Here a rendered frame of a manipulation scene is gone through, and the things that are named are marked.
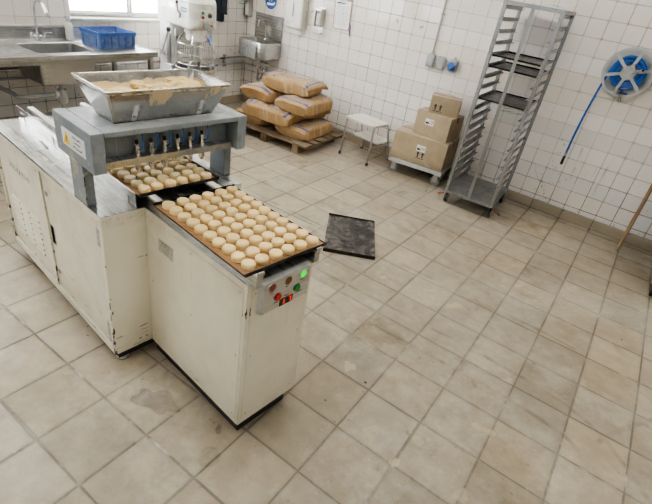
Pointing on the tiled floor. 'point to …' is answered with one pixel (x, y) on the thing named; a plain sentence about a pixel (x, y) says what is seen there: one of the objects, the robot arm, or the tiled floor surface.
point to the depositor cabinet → (82, 236)
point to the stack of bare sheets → (350, 236)
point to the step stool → (368, 132)
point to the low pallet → (291, 138)
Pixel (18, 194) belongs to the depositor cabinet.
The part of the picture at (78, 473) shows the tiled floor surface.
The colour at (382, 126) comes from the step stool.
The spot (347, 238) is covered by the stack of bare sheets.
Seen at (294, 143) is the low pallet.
